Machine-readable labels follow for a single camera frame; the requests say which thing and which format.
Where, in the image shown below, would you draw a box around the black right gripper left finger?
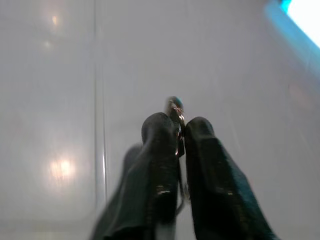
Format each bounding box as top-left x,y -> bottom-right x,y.
96,112 -> 181,240

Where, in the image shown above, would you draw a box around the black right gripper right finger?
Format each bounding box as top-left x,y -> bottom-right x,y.
184,115 -> 279,240

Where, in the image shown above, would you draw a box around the metal keys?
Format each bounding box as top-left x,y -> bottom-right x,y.
163,95 -> 191,217

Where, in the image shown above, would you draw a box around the bright blue-edged panel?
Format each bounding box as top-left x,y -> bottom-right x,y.
262,0 -> 320,52

